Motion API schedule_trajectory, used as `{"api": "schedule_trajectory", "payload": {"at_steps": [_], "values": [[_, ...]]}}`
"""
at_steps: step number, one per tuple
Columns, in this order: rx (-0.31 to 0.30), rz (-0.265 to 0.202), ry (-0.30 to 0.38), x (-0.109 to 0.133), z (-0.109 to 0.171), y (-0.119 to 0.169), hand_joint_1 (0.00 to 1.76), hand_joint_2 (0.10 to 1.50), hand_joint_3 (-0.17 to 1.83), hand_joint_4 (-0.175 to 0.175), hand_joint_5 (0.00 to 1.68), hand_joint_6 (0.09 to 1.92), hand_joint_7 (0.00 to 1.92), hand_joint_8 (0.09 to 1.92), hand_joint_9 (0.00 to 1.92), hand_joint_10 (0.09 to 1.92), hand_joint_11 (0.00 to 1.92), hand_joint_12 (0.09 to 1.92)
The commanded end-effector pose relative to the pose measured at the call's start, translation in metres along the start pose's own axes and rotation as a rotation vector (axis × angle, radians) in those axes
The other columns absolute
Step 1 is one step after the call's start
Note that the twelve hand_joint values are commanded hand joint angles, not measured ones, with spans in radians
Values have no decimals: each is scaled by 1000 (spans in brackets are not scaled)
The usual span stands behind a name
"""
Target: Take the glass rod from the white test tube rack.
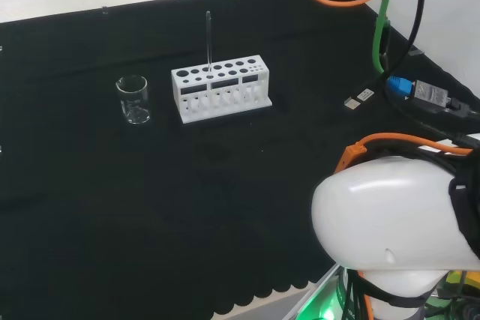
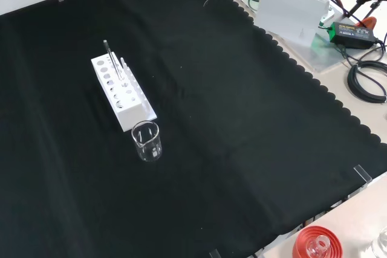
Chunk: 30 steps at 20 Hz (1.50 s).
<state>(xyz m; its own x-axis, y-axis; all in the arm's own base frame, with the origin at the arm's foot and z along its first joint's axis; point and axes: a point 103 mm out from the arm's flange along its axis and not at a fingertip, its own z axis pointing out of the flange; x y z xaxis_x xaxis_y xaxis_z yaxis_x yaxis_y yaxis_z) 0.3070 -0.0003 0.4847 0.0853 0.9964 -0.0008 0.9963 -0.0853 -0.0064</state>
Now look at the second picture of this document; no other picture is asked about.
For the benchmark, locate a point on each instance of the clear glass rod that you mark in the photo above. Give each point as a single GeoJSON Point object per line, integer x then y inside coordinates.
{"type": "Point", "coordinates": [112, 58]}

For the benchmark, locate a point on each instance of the white test tube rack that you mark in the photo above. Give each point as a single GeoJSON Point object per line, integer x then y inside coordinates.
{"type": "Point", "coordinates": [130, 110]}

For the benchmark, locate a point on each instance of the black scalloped bench cloth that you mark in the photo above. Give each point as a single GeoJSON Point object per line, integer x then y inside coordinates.
{"type": "Point", "coordinates": [211, 119]}

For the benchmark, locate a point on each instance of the small clear glass beaker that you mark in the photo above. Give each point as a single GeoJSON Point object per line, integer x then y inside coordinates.
{"type": "Point", "coordinates": [150, 150]}

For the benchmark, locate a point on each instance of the white thread scrap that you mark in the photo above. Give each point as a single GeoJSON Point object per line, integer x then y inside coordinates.
{"type": "Point", "coordinates": [206, 2]}

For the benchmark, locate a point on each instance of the pale white board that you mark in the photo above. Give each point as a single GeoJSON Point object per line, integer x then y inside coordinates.
{"type": "Point", "coordinates": [287, 13]}

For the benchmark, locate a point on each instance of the clear acrylic cloth clip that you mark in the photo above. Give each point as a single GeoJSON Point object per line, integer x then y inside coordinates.
{"type": "Point", "coordinates": [362, 175]}
{"type": "Point", "coordinates": [215, 253]}

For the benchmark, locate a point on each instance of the red ribbed funnel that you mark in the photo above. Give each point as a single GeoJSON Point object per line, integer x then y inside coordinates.
{"type": "Point", "coordinates": [303, 240]}

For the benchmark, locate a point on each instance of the black power adapter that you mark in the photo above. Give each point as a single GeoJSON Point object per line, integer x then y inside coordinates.
{"type": "Point", "coordinates": [352, 35]}

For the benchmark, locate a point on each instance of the clear glass flask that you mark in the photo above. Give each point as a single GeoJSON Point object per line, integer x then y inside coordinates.
{"type": "Point", "coordinates": [319, 246]}

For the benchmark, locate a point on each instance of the orange clamp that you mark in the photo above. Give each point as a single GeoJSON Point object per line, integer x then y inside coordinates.
{"type": "Point", "coordinates": [368, 22]}

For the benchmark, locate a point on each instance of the clear glass vessel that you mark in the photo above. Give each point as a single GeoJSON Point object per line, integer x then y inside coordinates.
{"type": "Point", "coordinates": [381, 244]}

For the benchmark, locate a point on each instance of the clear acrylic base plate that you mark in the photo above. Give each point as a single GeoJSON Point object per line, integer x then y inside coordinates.
{"type": "Point", "coordinates": [328, 58]}

